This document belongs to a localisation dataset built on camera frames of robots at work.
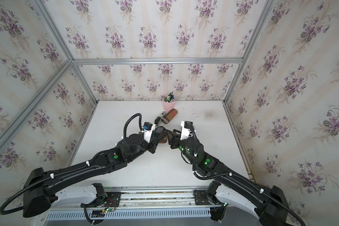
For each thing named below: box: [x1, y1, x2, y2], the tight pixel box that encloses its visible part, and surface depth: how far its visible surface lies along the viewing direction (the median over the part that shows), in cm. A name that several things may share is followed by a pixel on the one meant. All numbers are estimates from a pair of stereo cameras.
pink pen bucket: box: [162, 100, 175, 112], surface depth 110 cm
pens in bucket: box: [160, 90, 175, 103], surface depth 109 cm
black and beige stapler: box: [154, 111, 167, 126], surface depth 106 cm
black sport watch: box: [154, 125, 168, 136], surface depth 70 cm
